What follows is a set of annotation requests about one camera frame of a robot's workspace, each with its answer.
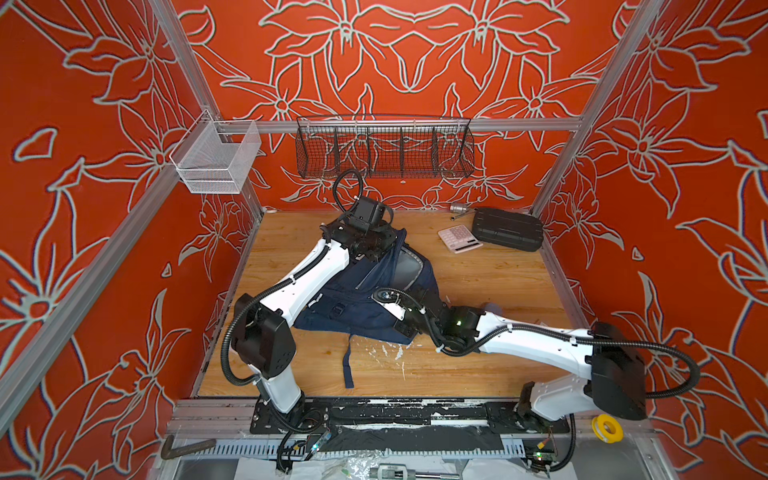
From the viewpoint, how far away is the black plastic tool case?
106cm

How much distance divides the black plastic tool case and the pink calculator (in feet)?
0.08

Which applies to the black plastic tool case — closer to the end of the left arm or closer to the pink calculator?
the pink calculator

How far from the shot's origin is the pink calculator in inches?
41.9

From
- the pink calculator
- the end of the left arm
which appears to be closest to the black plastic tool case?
the pink calculator
